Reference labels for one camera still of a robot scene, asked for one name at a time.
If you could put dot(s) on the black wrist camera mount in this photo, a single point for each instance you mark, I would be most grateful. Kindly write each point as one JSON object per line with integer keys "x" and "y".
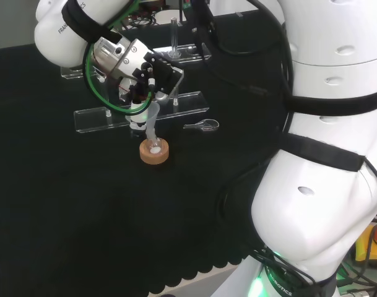
{"x": 163, "y": 72}

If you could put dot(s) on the clear cloth clip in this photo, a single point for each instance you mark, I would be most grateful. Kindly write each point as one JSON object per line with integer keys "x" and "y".
{"x": 238, "y": 14}

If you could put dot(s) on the translucent plastic funnel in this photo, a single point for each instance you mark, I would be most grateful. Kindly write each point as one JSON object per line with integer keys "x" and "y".
{"x": 151, "y": 125}

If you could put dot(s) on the yellow stop button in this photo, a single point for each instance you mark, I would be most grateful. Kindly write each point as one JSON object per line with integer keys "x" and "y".
{"x": 366, "y": 247}

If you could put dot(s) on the clear round-bottom flask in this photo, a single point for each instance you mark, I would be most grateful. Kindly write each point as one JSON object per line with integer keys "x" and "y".
{"x": 154, "y": 150}

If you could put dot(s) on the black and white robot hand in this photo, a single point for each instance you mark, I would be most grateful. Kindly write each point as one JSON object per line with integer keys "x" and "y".
{"x": 137, "y": 119}

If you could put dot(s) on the clear acrylic funnel stand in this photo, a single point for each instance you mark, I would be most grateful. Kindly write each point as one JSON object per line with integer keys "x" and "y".
{"x": 92, "y": 119}

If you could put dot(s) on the clear weighing funnel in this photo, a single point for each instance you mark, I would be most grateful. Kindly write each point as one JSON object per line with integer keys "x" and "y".
{"x": 206, "y": 125}

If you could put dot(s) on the black bench cloth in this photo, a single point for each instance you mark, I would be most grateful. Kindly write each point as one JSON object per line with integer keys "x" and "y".
{"x": 83, "y": 201}

